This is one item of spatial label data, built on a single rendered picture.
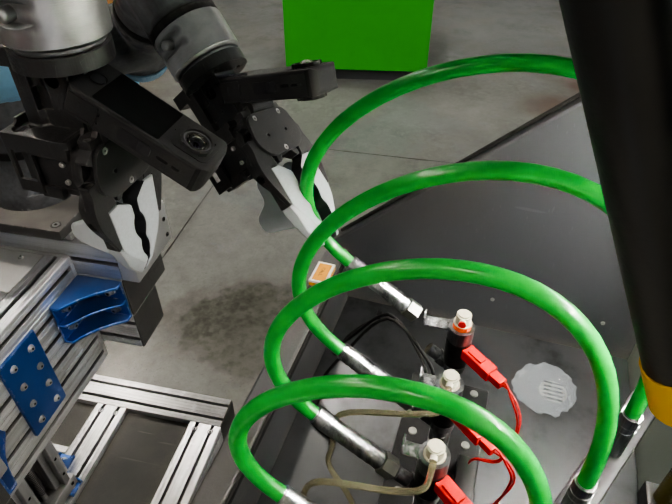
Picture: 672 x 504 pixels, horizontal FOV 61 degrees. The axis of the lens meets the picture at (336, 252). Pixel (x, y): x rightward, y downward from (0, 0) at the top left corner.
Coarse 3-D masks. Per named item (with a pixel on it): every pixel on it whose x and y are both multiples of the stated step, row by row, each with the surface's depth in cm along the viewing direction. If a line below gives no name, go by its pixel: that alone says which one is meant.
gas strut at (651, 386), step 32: (576, 0) 10; (608, 0) 10; (640, 0) 10; (576, 32) 10; (608, 32) 10; (640, 32) 10; (576, 64) 11; (608, 64) 10; (640, 64) 10; (608, 96) 11; (640, 96) 11; (608, 128) 11; (640, 128) 11; (608, 160) 12; (640, 160) 11; (608, 192) 12; (640, 192) 12; (640, 224) 12; (640, 256) 13; (640, 288) 14; (640, 320) 14; (640, 352) 15
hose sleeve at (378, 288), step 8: (352, 264) 60; (360, 264) 60; (376, 288) 61; (384, 288) 61; (392, 288) 61; (384, 296) 61; (392, 296) 61; (400, 296) 61; (392, 304) 62; (400, 304) 61; (408, 304) 62
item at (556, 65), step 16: (448, 64) 44; (464, 64) 44; (480, 64) 43; (496, 64) 43; (512, 64) 43; (528, 64) 42; (544, 64) 42; (560, 64) 42; (400, 80) 46; (416, 80) 46; (432, 80) 45; (368, 96) 48; (384, 96) 47; (352, 112) 49; (368, 112) 49; (336, 128) 51; (320, 144) 52; (320, 160) 54; (304, 176) 55; (304, 192) 56; (336, 256) 60; (352, 256) 61
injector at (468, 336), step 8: (472, 328) 61; (448, 336) 62; (456, 336) 61; (464, 336) 61; (472, 336) 61; (432, 344) 65; (448, 344) 63; (456, 344) 62; (464, 344) 61; (432, 352) 65; (440, 352) 65; (448, 352) 63; (456, 352) 62; (440, 360) 65; (448, 360) 64; (456, 360) 63; (448, 368) 65; (456, 368) 64; (464, 368) 65
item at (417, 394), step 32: (288, 384) 36; (320, 384) 35; (352, 384) 33; (384, 384) 33; (416, 384) 32; (256, 416) 39; (448, 416) 32; (480, 416) 32; (512, 448) 32; (256, 480) 45; (544, 480) 34
